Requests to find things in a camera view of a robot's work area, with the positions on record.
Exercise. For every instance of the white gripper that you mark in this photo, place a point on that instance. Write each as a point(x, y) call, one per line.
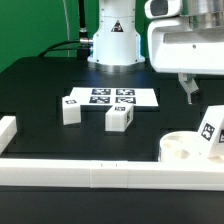
point(186, 36)

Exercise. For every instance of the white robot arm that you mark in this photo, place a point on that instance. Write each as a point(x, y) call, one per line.
point(116, 44)

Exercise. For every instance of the white marker sheet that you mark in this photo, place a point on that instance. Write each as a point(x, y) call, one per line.
point(109, 96)

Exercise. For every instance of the black cable connector block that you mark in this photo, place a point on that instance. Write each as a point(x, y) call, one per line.
point(83, 53)

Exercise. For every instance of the white left fence wall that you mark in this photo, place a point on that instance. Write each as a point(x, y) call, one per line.
point(8, 129)

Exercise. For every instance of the white fence wall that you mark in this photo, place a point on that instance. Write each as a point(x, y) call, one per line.
point(8, 129)
point(111, 174)

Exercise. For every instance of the white front fence wall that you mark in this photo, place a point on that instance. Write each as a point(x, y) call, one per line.
point(111, 174)

